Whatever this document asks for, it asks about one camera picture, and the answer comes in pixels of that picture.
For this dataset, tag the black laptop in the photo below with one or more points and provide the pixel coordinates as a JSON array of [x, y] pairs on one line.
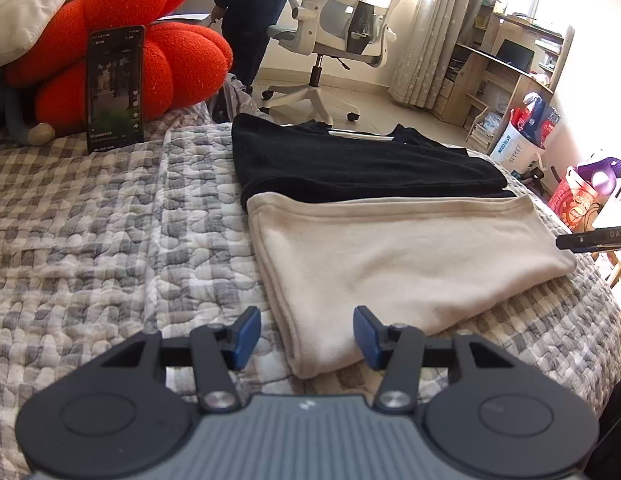
[[515, 55]]

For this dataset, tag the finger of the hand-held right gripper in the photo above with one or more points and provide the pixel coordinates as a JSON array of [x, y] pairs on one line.
[[598, 238]]

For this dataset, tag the beige pillow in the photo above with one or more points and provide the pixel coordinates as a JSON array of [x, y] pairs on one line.
[[35, 5]]

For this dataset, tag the wooden desk with shelves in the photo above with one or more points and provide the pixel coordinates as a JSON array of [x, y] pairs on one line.
[[495, 90]]

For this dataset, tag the beige and black bear shirt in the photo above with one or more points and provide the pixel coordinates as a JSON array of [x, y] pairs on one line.
[[390, 260]]

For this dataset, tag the red and blue bag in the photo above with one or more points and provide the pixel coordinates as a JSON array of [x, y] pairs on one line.
[[535, 117]]

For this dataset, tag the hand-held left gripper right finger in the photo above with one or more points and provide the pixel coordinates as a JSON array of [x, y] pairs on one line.
[[368, 336]]

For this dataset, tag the white paper shopping bag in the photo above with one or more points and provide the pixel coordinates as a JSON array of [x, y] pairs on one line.
[[513, 147]]

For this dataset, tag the grey quilted bag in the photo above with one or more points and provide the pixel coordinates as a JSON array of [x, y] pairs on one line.
[[235, 100]]

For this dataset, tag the beige patterned curtain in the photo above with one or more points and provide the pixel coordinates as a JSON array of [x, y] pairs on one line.
[[430, 40]]

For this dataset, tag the white office chair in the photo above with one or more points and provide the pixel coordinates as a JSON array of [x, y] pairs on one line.
[[335, 20]]

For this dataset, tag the grey checked quilted blanket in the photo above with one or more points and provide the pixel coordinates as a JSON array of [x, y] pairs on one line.
[[115, 240]]

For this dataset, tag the purple round object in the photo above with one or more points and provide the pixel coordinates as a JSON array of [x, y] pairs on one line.
[[603, 172]]

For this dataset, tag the black box on chair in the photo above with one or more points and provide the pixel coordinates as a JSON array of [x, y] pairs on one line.
[[360, 27]]

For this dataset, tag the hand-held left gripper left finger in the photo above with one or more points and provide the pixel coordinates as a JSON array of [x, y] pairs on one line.
[[245, 334]]

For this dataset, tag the black smartphone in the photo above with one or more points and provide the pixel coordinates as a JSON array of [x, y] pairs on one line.
[[115, 90]]

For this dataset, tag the red knitted flower pillow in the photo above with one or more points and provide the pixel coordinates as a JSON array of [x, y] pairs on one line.
[[180, 65]]

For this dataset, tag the white paper sheet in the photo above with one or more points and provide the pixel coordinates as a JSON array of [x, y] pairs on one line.
[[185, 18]]

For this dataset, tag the red gift bag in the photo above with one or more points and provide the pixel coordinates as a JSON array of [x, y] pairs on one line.
[[573, 202]]

